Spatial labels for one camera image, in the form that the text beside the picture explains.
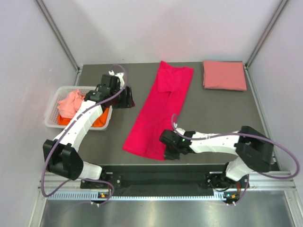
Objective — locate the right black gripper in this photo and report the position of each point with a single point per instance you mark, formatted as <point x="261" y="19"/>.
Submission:
<point x="169" y="155"/>

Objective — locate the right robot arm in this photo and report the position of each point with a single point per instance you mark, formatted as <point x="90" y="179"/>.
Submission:
<point x="253" y="152"/>

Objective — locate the light pink t shirt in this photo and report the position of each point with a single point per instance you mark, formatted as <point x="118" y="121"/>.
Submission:
<point x="69" y="106"/>

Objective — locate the orange t shirt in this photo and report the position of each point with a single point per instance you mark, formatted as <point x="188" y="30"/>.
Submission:
<point x="98" y="123"/>

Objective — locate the white plastic basket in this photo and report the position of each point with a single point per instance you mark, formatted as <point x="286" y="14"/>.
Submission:
<point x="51" y="116"/>

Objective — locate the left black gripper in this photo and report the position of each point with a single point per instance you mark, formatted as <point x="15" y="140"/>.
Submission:
<point x="128" y="102"/>

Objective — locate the aluminium frame rail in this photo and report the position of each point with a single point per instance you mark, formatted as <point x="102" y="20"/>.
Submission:
<point x="266" y="33"/>
<point x="54" y="28"/>

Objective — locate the left aluminium frame rail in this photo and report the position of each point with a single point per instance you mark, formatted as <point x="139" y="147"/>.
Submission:
<point x="54" y="28"/>

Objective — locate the folded salmon pink t shirt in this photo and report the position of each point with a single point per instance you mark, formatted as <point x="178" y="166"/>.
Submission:
<point x="224" y="75"/>

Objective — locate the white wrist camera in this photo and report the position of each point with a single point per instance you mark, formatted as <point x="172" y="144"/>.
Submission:
<point x="178" y="129"/>
<point x="120" y="75"/>

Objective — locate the magenta t shirt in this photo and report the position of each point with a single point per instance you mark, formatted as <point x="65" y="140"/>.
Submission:
<point x="165" y="98"/>

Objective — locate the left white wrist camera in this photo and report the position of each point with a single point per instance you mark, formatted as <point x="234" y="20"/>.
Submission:
<point x="120" y="75"/>

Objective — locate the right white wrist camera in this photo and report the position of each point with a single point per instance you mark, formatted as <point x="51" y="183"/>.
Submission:
<point x="178" y="129"/>

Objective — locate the slotted cable duct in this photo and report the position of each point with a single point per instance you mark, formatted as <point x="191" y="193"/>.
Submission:
<point x="101" y="196"/>

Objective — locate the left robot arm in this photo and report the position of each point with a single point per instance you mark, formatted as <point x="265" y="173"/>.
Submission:
<point x="61" y="153"/>

